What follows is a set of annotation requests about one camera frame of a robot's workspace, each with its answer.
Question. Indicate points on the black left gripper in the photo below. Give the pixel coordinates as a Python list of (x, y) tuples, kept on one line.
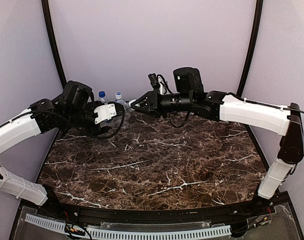
[(119, 109)]

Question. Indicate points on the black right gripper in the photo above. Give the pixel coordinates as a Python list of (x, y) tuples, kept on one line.
[(153, 103)]

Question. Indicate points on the clear bottle white cap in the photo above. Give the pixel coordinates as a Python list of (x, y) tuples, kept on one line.
[(115, 121)]

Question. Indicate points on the pepsi bottle blue cap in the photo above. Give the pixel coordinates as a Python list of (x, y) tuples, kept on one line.
[(103, 97)]

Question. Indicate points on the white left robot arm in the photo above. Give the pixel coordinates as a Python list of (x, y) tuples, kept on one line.
[(75, 108)]

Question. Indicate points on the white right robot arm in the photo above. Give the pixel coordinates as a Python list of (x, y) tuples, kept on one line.
[(218, 106)]

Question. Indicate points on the blue label water bottle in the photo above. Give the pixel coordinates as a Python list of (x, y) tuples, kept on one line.
[(119, 98)]

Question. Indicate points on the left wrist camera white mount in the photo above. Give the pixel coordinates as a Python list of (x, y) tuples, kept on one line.
[(107, 112)]

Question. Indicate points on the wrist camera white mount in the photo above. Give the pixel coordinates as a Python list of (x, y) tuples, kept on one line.
[(159, 83), (107, 112)]

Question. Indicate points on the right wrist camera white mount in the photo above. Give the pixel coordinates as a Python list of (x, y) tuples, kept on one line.
[(159, 83)]

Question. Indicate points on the black front table rail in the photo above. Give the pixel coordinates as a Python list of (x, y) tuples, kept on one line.
[(227, 214)]

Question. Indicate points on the white slotted cable duct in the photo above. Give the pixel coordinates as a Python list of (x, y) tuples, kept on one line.
[(127, 231)]

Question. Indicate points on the black table edge rail right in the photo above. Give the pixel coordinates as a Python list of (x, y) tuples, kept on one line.
[(257, 146)]

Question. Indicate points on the black vertical frame post left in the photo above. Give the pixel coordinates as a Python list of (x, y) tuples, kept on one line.
[(53, 42)]

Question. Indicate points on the black vertical frame post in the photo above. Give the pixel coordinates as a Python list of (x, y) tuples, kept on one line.
[(251, 47), (53, 42)]

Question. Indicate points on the black vertical frame post right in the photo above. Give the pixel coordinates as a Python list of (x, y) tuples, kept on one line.
[(251, 47)]

